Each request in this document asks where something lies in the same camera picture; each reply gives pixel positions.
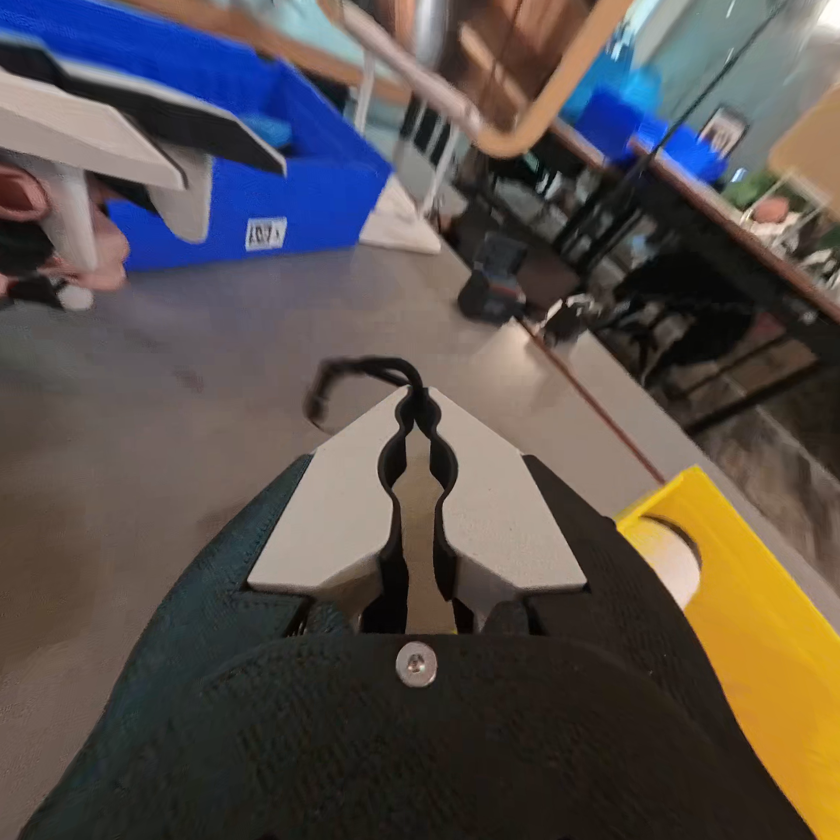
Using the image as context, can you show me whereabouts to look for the tan framed glossy screen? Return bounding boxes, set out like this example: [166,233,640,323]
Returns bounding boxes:
[315,0,634,160]

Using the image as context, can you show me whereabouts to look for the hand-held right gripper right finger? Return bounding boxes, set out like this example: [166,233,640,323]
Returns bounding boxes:
[423,387,587,616]

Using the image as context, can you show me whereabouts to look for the studio light on tripod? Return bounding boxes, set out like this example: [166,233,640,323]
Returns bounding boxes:
[558,0,791,258]

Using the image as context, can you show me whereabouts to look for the person's left hand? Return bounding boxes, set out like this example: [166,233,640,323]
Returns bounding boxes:
[0,163,130,294]

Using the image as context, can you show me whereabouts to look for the black white tag sign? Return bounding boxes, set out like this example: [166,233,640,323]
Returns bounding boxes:
[699,105,750,162]

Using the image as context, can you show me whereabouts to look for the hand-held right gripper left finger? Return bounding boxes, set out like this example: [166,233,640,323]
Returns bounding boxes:
[247,386,416,616]

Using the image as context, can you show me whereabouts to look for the yellow plastic bin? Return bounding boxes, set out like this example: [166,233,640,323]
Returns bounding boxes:
[616,465,840,840]

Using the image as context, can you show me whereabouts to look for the small black charger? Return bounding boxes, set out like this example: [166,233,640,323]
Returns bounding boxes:
[543,294,595,346]

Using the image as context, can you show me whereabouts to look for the tan backed screen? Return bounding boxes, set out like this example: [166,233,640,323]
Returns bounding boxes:
[768,85,840,221]

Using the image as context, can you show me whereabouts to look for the blue background bin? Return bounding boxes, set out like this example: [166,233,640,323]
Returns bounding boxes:
[577,88,729,185]

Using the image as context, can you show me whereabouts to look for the black office chair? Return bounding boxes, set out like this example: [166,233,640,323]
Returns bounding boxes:
[610,252,756,386]

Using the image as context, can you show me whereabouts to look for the blue plastic bin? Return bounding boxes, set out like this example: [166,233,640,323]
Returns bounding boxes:
[0,0,395,273]

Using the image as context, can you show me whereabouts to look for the white bottle with black cap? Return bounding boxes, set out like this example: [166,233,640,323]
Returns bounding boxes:
[630,515,703,611]

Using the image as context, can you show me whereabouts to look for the thin black cord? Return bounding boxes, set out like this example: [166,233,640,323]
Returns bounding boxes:
[304,356,426,434]

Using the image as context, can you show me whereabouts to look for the black battery charger case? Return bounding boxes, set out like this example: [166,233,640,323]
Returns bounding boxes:
[457,233,530,326]

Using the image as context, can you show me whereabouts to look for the light blue block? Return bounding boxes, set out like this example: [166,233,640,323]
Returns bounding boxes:
[246,112,294,149]

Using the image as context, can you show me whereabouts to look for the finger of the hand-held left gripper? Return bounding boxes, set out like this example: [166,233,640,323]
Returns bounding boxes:
[0,29,288,245]
[0,69,189,193]

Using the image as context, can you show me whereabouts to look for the blue fabric bags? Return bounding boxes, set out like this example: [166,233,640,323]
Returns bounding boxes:
[561,39,658,126]

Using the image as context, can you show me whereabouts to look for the wooden edged background table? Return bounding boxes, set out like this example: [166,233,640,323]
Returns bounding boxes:
[131,0,409,106]

